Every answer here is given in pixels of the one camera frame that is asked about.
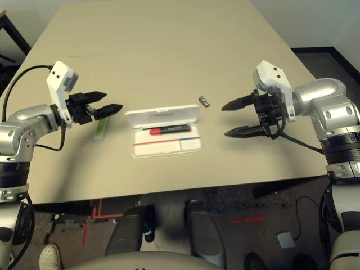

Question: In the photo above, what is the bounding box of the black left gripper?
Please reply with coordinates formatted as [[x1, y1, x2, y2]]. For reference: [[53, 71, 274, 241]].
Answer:
[[66, 91, 124, 126]]

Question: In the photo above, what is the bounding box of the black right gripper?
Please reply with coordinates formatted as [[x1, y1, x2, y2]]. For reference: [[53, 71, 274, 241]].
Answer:
[[221, 89, 287, 140]]

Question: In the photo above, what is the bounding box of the green and white eraser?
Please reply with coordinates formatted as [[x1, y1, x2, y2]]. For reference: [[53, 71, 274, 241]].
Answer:
[[94, 116, 109, 140]]

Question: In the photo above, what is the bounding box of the small silver black clip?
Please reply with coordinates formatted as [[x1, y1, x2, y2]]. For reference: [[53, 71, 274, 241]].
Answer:
[[198, 95, 212, 109]]

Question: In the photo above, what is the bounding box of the red and black marker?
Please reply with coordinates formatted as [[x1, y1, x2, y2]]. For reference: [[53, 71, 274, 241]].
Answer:
[[148, 125, 192, 136]]

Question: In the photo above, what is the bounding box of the white plastic pencil case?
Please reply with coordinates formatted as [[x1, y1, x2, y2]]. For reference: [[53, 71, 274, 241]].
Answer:
[[124, 104, 203, 160]]

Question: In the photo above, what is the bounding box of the black tripod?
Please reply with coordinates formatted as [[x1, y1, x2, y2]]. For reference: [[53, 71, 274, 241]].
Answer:
[[0, 53, 17, 74]]

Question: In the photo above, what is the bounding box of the grey robot right leg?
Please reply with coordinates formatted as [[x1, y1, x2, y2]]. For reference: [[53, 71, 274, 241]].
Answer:
[[185, 200, 226, 265]]

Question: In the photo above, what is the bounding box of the grey robot leg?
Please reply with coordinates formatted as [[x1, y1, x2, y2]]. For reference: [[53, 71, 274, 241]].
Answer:
[[105, 206, 147, 257], [185, 200, 226, 265]]

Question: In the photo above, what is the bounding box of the grey square floor pedal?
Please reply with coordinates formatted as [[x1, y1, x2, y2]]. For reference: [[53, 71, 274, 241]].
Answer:
[[277, 232, 296, 249]]

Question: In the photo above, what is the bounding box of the grey robot left leg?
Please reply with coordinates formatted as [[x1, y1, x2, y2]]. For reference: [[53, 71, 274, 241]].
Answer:
[[105, 206, 147, 257]]

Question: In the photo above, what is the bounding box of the black bystander shoe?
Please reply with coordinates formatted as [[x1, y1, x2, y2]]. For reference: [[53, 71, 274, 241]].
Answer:
[[244, 252, 268, 270], [289, 254, 313, 270]]

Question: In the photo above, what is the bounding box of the white bystander shoe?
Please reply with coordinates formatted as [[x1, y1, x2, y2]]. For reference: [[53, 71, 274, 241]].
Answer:
[[38, 243, 62, 270]]

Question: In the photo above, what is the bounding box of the grey robot torso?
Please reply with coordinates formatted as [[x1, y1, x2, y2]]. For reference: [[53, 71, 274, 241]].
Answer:
[[63, 251, 226, 270]]

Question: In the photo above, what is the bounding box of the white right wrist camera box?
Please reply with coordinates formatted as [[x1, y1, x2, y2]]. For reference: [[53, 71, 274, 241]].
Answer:
[[252, 60, 298, 123]]

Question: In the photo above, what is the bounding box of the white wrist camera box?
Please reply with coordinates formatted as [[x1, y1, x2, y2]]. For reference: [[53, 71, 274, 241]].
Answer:
[[46, 61, 79, 126], [252, 60, 298, 123]]

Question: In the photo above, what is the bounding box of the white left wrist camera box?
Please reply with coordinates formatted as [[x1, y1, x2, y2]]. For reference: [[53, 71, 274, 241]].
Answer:
[[46, 61, 79, 126]]

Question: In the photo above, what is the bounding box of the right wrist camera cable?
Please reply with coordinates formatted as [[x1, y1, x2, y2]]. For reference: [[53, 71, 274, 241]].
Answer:
[[269, 112, 341, 234]]

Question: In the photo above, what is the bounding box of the beige side table black frame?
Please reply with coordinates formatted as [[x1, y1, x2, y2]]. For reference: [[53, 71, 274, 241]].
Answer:
[[0, 10, 32, 57]]

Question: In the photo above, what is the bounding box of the thin black floor cable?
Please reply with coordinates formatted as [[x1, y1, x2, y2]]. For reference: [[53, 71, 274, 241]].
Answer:
[[294, 196, 327, 241]]

